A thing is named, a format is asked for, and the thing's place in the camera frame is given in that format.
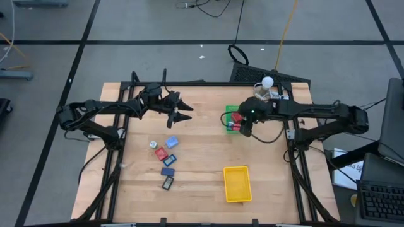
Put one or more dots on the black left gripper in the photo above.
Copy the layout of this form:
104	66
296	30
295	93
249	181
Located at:
172	102

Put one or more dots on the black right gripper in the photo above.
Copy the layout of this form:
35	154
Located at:
257	110

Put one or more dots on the dark grey laptop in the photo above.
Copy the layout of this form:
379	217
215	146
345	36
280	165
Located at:
391	119

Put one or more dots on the white globe bulb lamp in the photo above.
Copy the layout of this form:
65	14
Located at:
267	82

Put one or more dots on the grey metal stand foot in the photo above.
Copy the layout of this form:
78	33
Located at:
15	75
41	2

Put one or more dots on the white paper sheet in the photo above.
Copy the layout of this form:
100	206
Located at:
347	173

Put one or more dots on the dark blue plastic box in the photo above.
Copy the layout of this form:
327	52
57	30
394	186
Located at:
167	171

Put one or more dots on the black box with label window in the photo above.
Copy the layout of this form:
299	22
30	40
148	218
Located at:
167	183

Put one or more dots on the green plastic basket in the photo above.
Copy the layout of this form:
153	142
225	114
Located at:
229	110

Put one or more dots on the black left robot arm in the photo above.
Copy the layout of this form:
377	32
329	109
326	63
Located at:
94	105

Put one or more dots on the small white tape roll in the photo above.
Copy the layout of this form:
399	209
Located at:
153	144

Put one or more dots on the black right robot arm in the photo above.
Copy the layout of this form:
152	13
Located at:
318	112

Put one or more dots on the red item with purple cap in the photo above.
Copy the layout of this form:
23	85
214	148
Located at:
235	127

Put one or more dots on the red cube with silver tip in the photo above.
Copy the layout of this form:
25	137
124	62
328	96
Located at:
236	117

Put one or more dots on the yellow plastic basket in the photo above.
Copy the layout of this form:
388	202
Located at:
237	183

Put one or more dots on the black perforated panel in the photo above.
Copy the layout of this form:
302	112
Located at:
249	74

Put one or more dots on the light blue plastic box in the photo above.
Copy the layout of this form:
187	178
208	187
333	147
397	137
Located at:
172	142

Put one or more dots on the red plastic box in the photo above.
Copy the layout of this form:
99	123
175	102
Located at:
161	154

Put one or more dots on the black keyboard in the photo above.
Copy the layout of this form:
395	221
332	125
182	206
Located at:
382	201

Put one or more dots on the black aluminium table frame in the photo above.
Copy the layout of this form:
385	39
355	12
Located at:
205	84

